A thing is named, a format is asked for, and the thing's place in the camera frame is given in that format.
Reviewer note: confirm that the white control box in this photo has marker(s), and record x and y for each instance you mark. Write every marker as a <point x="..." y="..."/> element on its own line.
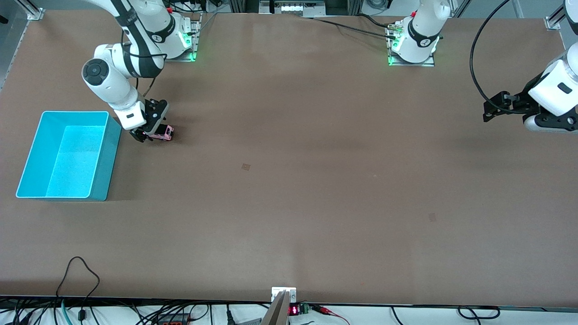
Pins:
<point x="291" y="8"/>

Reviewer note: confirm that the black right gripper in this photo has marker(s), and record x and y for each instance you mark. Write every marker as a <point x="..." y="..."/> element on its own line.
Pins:
<point x="154" y="131"/>

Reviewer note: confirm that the orange power strip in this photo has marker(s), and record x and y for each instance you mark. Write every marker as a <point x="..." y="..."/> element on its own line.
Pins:
<point x="174" y="319"/>

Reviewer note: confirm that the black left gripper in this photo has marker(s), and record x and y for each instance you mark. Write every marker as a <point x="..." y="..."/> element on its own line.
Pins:
<point x="521" y="101"/>

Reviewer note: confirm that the red LED display module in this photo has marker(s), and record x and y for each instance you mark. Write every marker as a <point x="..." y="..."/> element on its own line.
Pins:
<point x="298" y="309"/>

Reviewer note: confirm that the pink toy jeep black roof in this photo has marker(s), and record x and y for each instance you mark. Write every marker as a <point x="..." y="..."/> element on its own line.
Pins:
<point x="162" y="133"/>

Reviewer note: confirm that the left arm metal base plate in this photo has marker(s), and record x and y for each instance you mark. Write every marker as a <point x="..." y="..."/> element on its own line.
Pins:
<point x="424" y="64"/>

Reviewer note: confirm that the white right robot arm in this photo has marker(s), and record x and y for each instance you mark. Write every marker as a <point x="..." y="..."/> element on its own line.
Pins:
<point x="113" y="76"/>

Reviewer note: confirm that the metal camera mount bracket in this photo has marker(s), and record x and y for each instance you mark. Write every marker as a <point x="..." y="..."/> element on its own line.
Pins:
<point x="281" y="304"/>

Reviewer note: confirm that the aluminium corner bracket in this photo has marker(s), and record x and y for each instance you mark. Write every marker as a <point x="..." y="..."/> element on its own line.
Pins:
<point x="36" y="13"/>
<point x="554" y="22"/>

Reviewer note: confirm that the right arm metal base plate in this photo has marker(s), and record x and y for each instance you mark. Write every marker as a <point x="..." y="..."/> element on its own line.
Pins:
<point x="195" y="40"/>

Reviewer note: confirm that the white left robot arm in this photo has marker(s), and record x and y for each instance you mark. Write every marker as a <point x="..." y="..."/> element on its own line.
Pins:
<point x="557" y="85"/>

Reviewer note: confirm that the cyan plastic storage bin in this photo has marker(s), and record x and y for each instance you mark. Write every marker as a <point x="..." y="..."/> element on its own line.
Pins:
<point x="67" y="158"/>

